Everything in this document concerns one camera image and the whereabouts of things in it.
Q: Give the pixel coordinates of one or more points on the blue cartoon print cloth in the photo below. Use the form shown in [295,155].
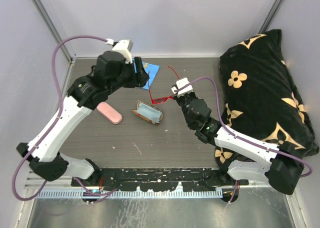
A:
[151,70]

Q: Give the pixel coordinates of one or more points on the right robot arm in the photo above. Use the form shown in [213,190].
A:
[268,162]

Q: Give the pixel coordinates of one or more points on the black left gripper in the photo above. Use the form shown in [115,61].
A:
[139,78]

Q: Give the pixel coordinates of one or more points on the black floral plush pillow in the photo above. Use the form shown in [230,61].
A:
[261,99]

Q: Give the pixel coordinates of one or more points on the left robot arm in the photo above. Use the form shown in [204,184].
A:
[43,153]

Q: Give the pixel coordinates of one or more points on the pink glasses case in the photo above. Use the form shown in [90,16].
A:
[109,113]

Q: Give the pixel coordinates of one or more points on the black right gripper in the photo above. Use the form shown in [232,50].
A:
[178,99]

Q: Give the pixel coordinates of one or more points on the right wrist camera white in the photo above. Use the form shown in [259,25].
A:
[182,87]

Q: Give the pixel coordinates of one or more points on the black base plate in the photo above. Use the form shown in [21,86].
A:
[161,179]

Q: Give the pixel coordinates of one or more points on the aluminium front rail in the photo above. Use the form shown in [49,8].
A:
[67,187]

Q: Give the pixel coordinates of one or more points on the light blue cloth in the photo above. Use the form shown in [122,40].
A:
[149,112]

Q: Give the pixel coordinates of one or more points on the brown striped glasses case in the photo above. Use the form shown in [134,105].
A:
[136,113]

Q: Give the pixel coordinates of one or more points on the red sunglasses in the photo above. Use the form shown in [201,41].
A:
[161,99]

